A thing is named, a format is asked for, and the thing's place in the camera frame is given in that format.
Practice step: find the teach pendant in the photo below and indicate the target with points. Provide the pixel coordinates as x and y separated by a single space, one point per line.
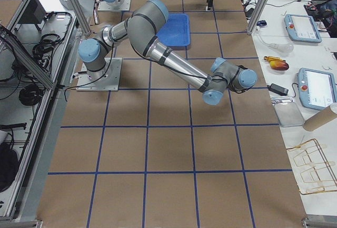
302 28
317 89

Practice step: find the gold wire rack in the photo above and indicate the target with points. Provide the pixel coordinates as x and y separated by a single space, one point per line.
313 171

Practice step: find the black power adapter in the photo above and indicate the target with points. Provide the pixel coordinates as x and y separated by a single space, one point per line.
279 90

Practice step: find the blue plastic tray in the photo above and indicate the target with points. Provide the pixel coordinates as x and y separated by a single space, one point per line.
176 32

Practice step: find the yellow screwdriver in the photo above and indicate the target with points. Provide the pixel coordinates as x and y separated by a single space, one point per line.
272 58

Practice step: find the aluminium frame post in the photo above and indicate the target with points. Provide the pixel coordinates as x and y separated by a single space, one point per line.
256 16

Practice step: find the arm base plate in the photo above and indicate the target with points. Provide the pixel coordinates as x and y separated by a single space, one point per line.
104 7
107 79

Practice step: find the clear plastic container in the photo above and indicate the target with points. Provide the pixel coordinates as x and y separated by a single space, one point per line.
288 114

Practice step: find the teach pendant far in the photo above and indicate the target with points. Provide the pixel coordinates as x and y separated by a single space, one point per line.
302 28

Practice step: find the clear light bulb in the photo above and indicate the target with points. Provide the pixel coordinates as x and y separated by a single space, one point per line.
282 48

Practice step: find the teach pendant near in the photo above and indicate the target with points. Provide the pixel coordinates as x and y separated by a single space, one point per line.
317 89

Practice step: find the red yellow mango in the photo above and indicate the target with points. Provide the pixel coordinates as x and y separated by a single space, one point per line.
279 65

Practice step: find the cardboard tube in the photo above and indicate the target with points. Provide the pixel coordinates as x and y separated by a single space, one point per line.
321 118

